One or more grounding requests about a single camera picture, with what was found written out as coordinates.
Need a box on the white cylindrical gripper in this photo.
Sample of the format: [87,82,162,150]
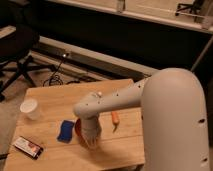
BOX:
[81,116,102,149]

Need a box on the red ceramic bowl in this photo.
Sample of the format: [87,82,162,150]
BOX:
[74,119,87,147]

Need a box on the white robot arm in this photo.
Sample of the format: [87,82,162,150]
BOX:
[73,68,210,171]

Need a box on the orange carrot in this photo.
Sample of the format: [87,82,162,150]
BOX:
[111,111,120,132]

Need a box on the blue sponge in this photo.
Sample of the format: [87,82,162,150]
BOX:
[57,120,75,143]

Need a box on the white plastic bottle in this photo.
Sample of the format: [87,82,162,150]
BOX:
[93,92,102,98]

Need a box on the wooden table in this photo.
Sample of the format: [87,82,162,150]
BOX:
[3,79,145,171]

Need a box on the white paper cup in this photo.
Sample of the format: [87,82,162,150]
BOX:
[20,98,41,120]

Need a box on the black and white box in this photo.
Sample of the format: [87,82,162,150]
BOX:
[13,136,44,160]

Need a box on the black office chair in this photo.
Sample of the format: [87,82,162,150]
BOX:
[0,24,56,102]

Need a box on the black cable on floor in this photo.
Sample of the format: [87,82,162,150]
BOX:
[42,51,81,88]

